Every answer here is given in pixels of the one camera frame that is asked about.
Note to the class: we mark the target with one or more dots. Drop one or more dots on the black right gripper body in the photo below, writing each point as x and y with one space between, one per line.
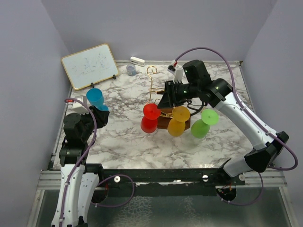
182 92

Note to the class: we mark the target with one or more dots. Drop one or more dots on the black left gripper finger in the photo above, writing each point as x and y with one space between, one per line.
100 114
101 121

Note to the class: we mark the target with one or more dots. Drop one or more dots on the orange wine glass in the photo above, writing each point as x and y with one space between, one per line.
177 124

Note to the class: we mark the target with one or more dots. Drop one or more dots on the blue wine glass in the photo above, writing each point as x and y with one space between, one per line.
95 98

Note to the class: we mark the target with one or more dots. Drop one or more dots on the yellow framed whiteboard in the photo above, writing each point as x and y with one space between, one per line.
90 66

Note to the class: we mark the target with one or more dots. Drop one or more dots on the brown wooden rack base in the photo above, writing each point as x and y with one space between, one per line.
164 119

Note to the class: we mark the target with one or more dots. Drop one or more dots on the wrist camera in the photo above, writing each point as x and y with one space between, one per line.
76 106
176 71

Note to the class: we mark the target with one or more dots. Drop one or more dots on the clear jar of clips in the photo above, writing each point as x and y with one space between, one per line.
131 70

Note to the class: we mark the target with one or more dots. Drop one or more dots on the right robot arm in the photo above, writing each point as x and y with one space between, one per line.
194 81

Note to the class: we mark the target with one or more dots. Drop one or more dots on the red wine glass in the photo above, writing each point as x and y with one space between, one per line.
150 120

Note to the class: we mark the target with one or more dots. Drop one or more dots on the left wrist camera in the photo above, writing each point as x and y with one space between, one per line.
76 106

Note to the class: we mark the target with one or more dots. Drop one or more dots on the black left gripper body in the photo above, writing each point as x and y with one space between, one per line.
89 122

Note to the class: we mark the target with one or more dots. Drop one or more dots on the black mounting rail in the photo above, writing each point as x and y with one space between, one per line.
161 182

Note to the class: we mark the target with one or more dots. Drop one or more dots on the green wine glass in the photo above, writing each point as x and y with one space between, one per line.
201 127

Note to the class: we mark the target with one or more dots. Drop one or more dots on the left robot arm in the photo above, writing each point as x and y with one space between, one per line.
78 179

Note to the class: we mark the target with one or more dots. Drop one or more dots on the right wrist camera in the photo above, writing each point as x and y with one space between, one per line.
176 71

